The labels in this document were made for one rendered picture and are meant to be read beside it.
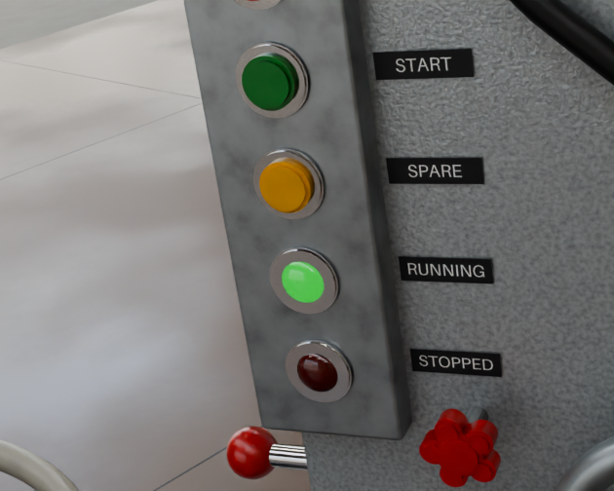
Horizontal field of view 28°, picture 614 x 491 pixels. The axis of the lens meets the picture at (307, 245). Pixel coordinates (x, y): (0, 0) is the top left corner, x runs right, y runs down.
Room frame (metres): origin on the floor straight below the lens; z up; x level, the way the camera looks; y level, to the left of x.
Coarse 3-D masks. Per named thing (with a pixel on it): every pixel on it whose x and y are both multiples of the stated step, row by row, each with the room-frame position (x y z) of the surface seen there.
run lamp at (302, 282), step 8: (296, 264) 0.54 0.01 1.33; (304, 264) 0.54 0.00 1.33; (288, 272) 0.54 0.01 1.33; (296, 272) 0.54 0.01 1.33; (304, 272) 0.54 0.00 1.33; (312, 272) 0.54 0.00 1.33; (288, 280) 0.54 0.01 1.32; (296, 280) 0.54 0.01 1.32; (304, 280) 0.54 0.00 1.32; (312, 280) 0.54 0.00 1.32; (320, 280) 0.54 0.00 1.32; (288, 288) 0.54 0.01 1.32; (296, 288) 0.54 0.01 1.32; (304, 288) 0.54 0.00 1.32; (312, 288) 0.54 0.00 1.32; (320, 288) 0.54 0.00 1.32; (296, 296) 0.54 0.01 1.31; (304, 296) 0.54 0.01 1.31; (312, 296) 0.54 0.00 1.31; (320, 296) 0.54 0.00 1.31
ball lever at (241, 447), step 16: (240, 432) 0.63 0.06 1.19; (256, 432) 0.63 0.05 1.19; (240, 448) 0.62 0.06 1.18; (256, 448) 0.62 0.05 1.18; (272, 448) 0.62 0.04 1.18; (288, 448) 0.62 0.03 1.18; (240, 464) 0.62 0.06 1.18; (256, 464) 0.62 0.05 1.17; (272, 464) 0.62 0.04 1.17; (288, 464) 0.61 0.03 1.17; (304, 464) 0.61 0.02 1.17
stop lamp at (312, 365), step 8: (304, 360) 0.54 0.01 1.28; (312, 360) 0.54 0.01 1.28; (320, 360) 0.54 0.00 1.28; (328, 360) 0.54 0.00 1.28; (304, 368) 0.54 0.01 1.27; (312, 368) 0.54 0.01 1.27; (320, 368) 0.54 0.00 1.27; (328, 368) 0.54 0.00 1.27; (304, 376) 0.54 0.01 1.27; (312, 376) 0.54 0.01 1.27; (320, 376) 0.54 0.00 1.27; (328, 376) 0.54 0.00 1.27; (336, 376) 0.54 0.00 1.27; (304, 384) 0.54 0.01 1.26; (312, 384) 0.54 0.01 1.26; (320, 384) 0.54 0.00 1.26; (328, 384) 0.54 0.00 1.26
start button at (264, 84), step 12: (252, 60) 0.54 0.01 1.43; (264, 60) 0.54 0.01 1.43; (276, 60) 0.54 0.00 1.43; (252, 72) 0.54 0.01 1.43; (264, 72) 0.54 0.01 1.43; (276, 72) 0.54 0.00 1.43; (288, 72) 0.54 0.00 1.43; (252, 84) 0.54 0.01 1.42; (264, 84) 0.54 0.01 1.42; (276, 84) 0.54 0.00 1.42; (288, 84) 0.53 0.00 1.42; (252, 96) 0.54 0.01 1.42; (264, 96) 0.54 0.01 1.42; (276, 96) 0.54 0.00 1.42; (288, 96) 0.54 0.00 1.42; (264, 108) 0.54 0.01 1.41; (276, 108) 0.54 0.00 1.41
